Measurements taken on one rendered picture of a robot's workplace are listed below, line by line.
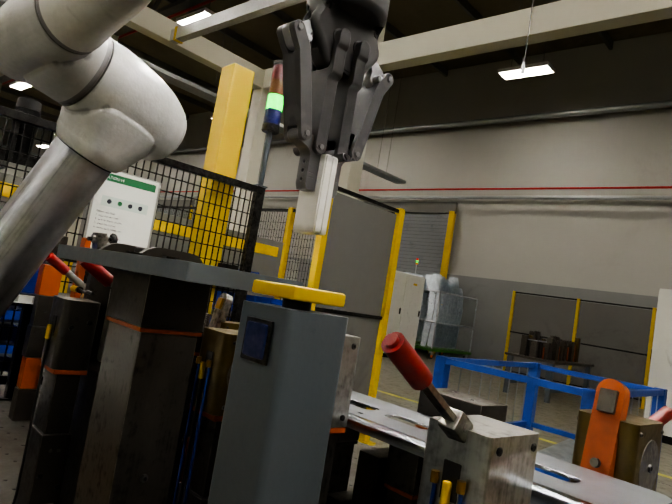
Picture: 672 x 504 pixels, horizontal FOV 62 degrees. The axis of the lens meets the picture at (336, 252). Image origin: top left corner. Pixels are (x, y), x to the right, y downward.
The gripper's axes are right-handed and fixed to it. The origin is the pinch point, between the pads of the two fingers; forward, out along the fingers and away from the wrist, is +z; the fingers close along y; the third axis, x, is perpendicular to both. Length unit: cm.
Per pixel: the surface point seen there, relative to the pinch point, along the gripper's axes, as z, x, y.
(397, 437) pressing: 24.3, 5.8, 24.3
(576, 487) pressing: 24.2, -13.5, 31.0
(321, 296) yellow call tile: 8.8, -2.8, 0.2
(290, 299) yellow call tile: 9.5, -0.3, -1.0
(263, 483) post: 23.9, -3.3, -3.0
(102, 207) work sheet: -8, 150, 36
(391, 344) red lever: 11.5, -10.2, 1.4
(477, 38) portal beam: -210, 218, 317
